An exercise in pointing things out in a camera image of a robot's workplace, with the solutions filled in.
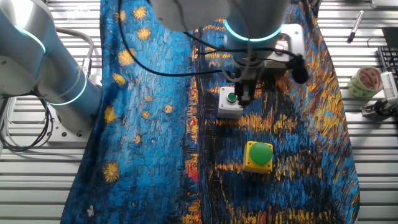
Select grey laptop edge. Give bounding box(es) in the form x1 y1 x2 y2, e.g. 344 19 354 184
369 0 398 9

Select silver camera on stand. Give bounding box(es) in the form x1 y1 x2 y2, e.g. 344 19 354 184
381 70 398 106

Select metal camera stand clamp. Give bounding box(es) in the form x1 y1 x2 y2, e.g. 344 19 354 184
360 98 398 121

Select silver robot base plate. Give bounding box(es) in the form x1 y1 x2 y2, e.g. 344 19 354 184
46 105 94 147

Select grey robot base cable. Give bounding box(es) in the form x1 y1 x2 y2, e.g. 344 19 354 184
52 26 96 78

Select grey box red button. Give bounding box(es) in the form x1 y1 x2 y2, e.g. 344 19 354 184
263 40 292 77

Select silver black pen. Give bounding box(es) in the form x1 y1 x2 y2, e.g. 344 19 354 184
347 9 365 43

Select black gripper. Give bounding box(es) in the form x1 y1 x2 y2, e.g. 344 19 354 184
231 63 264 108

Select dark grey flat device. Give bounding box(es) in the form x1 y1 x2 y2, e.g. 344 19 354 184
382 27 398 47

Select silver wrist mounting bracket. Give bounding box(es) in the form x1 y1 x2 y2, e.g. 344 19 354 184
278 23 307 60

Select black keyboard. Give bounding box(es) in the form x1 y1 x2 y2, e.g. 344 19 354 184
377 46 398 82

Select yellow box green mushroom button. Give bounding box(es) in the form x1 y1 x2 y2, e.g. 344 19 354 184
242 141 274 174

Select clear tape roll red print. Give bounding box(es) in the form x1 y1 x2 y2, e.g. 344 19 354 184
347 65 385 101

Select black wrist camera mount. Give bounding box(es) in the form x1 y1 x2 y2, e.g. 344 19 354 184
285 54 310 85

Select grey box small green button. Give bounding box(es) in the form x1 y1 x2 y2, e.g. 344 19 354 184
216 86 244 120

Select starry night painted cloth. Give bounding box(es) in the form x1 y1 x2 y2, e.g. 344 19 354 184
60 0 361 224

